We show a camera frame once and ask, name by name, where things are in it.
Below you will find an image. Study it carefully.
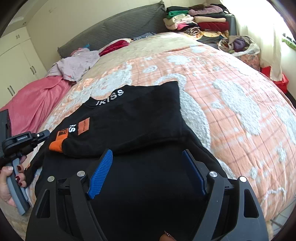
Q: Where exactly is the left hand with red nails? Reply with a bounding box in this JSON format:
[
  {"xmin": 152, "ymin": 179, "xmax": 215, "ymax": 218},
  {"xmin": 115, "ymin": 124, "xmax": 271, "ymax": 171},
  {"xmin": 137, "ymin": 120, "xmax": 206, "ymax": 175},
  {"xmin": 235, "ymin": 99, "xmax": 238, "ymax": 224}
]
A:
[{"xmin": 0, "ymin": 156, "xmax": 27, "ymax": 207}]

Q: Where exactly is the red bag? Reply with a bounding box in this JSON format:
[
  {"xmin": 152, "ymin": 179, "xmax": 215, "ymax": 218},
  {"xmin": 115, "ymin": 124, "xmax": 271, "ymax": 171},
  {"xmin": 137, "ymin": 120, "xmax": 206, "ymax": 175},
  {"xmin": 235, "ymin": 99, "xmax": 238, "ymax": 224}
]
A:
[{"xmin": 260, "ymin": 66, "xmax": 289, "ymax": 94}]

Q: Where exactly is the lilac crumpled garment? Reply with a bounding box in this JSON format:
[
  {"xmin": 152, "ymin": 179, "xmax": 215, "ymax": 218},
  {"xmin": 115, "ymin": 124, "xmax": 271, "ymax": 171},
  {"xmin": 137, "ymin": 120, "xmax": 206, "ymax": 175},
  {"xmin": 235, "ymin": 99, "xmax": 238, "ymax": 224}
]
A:
[{"xmin": 46, "ymin": 48, "xmax": 100, "ymax": 82}]

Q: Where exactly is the dark grey quilted headboard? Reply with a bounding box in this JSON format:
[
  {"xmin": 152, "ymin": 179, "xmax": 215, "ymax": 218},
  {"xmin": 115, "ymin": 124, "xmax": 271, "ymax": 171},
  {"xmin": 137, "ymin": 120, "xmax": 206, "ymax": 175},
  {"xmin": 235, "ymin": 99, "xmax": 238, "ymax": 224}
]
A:
[{"xmin": 57, "ymin": 1, "xmax": 167, "ymax": 58}]

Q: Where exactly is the floral laundry basket with clothes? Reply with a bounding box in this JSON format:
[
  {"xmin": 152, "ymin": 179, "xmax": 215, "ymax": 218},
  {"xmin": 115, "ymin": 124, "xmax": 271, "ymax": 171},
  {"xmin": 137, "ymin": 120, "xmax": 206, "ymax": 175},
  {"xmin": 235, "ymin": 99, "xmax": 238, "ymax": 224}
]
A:
[{"xmin": 218, "ymin": 35, "xmax": 260, "ymax": 71}]

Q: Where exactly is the right hand thumb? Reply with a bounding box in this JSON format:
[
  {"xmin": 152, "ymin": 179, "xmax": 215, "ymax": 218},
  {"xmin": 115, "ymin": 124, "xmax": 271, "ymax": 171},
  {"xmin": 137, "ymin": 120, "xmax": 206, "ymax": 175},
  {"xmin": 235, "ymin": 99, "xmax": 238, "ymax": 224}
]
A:
[{"xmin": 159, "ymin": 232, "xmax": 176, "ymax": 241}]

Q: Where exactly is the stack of folded clothes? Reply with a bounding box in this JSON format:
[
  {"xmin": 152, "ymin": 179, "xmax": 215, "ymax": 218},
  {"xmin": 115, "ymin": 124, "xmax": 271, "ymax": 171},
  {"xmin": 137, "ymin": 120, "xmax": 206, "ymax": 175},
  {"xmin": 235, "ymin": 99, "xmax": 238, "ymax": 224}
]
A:
[{"xmin": 163, "ymin": 4, "xmax": 237, "ymax": 38}]

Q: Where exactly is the white curtain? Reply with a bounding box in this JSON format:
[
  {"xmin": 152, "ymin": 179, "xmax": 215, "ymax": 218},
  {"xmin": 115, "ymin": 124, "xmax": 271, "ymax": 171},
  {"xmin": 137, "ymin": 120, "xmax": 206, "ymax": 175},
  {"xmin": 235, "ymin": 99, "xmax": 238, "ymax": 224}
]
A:
[{"xmin": 221, "ymin": 0, "xmax": 285, "ymax": 73}]

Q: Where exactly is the pink blanket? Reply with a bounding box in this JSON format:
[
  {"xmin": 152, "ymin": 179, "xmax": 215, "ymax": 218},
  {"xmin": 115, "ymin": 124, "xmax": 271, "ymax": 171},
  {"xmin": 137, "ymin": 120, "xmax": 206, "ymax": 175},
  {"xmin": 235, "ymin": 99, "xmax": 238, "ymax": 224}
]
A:
[{"xmin": 1, "ymin": 76, "xmax": 74, "ymax": 136}]

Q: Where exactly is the white wardrobe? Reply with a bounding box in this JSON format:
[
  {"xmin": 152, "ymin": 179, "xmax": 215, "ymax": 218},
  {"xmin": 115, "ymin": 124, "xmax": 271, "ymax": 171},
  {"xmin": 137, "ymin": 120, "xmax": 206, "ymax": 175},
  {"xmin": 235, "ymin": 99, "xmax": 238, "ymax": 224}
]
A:
[{"xmin": 0, "ymin": 27, "xmax": 47, "ymax": 106}]

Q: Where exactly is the black t-shirt with orange patches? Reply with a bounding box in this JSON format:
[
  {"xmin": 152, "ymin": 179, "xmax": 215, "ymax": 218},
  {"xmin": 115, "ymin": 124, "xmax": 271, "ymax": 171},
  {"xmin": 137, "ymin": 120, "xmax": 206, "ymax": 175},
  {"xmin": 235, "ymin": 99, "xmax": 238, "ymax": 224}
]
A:
[{"xmin": 25, "ymin": 81, "xmax": 225, "ymax": 240}]

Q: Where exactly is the red pillow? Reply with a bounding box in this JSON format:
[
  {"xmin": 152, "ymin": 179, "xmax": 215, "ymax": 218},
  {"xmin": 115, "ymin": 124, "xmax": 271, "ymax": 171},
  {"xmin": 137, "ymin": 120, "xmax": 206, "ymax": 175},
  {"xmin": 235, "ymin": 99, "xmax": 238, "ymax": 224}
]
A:
[{"xmin": 99, "ymin": 38, "xmax": 133, "ymax": 57}]

